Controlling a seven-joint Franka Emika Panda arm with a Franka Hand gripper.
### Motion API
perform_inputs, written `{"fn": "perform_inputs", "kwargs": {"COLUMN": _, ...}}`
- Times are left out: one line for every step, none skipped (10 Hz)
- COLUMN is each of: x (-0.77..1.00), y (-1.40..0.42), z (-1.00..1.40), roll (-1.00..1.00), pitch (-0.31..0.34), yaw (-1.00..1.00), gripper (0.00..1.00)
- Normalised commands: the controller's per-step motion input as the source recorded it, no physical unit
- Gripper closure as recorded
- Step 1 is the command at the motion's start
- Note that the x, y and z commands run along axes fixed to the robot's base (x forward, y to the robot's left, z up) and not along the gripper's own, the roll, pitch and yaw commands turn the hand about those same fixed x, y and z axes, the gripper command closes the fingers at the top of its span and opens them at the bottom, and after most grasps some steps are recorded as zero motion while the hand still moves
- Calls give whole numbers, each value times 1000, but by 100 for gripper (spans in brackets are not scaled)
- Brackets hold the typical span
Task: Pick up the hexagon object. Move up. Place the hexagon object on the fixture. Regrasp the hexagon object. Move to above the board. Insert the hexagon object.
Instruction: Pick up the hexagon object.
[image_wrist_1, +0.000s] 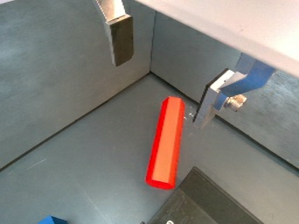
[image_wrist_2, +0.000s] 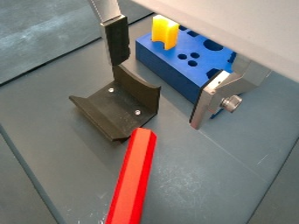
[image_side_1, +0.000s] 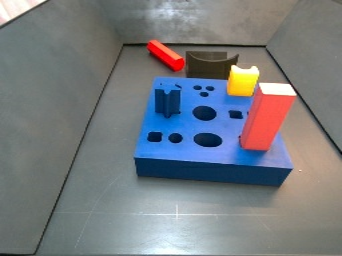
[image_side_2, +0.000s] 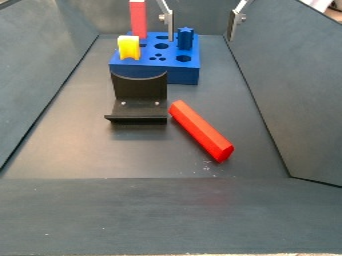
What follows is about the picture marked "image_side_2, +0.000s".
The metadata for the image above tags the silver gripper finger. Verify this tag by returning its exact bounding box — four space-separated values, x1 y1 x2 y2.
227 0 251 41
156 0 174 41

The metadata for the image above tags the red hexagon bar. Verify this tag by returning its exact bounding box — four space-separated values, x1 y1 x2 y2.
168 100 234 163

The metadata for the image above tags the red rectangular block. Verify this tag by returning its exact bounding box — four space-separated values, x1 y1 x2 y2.
130 0 147 39

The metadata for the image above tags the dark blue star peg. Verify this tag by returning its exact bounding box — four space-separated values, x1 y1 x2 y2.
178 27 194 50

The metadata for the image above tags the yellow arch-notched block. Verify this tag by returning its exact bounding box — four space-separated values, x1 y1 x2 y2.
118 35 140 60

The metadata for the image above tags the blue shape sorter block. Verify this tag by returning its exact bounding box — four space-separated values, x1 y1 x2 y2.
108 32 200 85

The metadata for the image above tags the black curved stand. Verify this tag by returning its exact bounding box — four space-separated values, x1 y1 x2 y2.
104 73 167 124

